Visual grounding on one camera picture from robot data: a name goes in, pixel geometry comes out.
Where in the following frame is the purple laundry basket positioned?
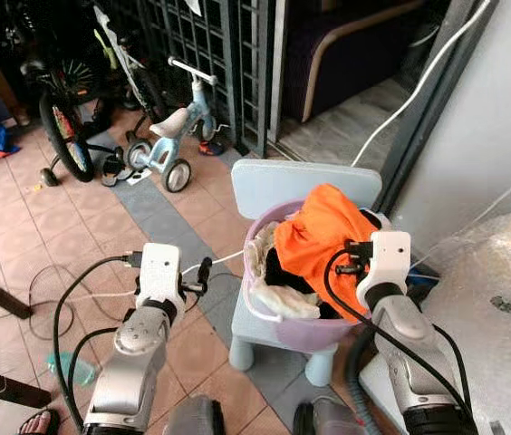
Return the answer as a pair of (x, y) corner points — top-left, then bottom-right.
(242, 200), (392, 354)

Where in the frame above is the white hose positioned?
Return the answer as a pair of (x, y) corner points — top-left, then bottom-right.
(351, 0), (494, 169)

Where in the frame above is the grey robot right leg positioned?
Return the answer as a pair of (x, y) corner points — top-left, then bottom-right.
(292, 397), (370, 435)

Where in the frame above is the light blue plastic chair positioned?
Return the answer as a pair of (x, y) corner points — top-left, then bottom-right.
(229, 158), (384, 388)

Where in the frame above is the grey corrugated hose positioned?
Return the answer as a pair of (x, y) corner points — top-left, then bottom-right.
(344, 324), (385, 431)

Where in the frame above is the orange garment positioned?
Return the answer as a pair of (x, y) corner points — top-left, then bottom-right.
(273, 183), (381, 320)

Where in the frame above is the thin white wire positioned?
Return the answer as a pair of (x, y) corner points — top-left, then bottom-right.
(181, 248), (249, 276)

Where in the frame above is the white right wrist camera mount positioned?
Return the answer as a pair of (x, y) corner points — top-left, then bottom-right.
(357, 230), (413, 305)

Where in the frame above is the grey robot left leg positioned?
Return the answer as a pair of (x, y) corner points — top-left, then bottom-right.
(163, 393), (227, 435)

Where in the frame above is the grey robot leg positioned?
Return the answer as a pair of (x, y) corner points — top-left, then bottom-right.
(163, 393), (227, 435)
(292, 397), (370, 435)

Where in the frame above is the light blue kids tricycle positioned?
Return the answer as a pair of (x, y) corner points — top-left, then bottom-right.
(123, 57), (227, 194)

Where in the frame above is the green plastic bottle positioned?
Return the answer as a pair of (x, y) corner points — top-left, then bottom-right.
(44, 351), (99, 388)

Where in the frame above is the black metal grille gate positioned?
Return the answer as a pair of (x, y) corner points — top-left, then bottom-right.
(133, 0), (273, 157)

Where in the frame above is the black garment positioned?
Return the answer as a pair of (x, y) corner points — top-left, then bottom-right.
(265, 246), (309, 291)

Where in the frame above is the dark armchair with wooden arm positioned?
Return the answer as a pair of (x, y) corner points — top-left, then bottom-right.
(281, 0), (448, 124)

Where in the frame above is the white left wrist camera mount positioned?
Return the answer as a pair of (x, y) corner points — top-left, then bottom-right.
(135, 242), (187, 314)

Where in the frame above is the dark door frame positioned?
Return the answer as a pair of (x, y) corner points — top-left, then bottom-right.
(376, 0), (503, 220)

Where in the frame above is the white cloth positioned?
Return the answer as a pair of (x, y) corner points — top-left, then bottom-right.
(249, 237), (322, 320)

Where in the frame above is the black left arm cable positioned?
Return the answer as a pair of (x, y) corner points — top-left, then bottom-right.
(52, 254), (143, 434)

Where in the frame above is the dark flip-flop sandal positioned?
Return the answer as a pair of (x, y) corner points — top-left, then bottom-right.
(15, 408), (63, 435)

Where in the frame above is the black kids bicycle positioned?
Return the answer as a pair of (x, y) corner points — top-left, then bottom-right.
(18, 41), (122, 189)

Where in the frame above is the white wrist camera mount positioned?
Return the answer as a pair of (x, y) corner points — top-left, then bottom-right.
(135, 242), (187, 314)
(357, 230), (413, 305)

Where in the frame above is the white green bicycle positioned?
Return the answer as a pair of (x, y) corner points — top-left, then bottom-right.
(91, 3), (170, 114)

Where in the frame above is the bubble wrapped washing machine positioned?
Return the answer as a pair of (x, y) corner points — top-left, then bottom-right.
(414, 210), (511, 435)

